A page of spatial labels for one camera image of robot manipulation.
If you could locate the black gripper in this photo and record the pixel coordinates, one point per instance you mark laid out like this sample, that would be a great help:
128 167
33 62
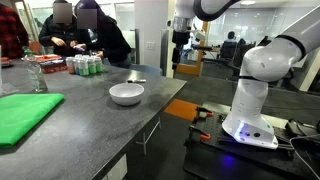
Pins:
180 41

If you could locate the white plate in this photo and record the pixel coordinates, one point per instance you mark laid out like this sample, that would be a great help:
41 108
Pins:
126 94

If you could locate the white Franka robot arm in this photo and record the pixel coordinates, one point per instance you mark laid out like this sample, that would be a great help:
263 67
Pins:
260 63

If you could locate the metal spoon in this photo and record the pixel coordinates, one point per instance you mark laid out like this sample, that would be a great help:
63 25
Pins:
136 81

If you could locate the orange floor mat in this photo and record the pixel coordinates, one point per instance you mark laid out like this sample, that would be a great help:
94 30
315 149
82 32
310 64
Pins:
181 109

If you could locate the black office chair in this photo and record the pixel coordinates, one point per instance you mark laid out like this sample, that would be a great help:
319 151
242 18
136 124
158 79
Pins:
244 51
228 51

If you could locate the orange black clamp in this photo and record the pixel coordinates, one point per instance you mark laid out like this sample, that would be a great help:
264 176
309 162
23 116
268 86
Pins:
201 134
204 113

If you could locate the seated person in background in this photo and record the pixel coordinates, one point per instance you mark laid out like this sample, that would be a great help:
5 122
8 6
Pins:
230 36

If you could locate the person with long dark hair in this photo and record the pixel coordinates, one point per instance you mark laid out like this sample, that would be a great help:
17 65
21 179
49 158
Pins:
111 40

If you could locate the green drink can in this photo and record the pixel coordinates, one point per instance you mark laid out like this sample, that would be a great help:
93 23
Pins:
83 67
99 64
92 66

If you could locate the blue drink can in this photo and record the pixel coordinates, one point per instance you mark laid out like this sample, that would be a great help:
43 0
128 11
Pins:
76 66

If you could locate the orange drink can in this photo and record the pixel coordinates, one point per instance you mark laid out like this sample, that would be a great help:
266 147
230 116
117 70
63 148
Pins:
70 65

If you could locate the red cardboard box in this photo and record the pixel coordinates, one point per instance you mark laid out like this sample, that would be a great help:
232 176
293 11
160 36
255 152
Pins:
51 64

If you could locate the person in black jacket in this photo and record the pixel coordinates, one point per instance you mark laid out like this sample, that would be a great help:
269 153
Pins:
55 31

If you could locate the clear plastic water bottle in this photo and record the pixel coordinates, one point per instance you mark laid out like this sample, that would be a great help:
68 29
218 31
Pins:
36 75

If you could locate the green folded cloth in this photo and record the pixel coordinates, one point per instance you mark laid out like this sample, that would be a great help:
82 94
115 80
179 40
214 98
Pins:
23 115

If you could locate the person in red plaid shirt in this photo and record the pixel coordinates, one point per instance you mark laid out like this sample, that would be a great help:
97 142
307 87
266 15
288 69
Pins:
11 31

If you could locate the wooden door frame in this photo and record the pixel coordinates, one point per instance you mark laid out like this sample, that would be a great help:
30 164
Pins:
200 65

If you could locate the white wall light switch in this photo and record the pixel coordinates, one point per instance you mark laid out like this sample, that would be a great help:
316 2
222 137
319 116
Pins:
150 46

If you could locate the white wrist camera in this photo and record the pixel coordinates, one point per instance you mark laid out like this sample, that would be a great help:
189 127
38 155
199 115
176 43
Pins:
199 36

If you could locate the white table support bracket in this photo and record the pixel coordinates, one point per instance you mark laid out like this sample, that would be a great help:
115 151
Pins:
148 136

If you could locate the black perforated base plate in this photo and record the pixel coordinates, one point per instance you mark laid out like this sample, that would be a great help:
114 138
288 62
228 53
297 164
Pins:
213 133

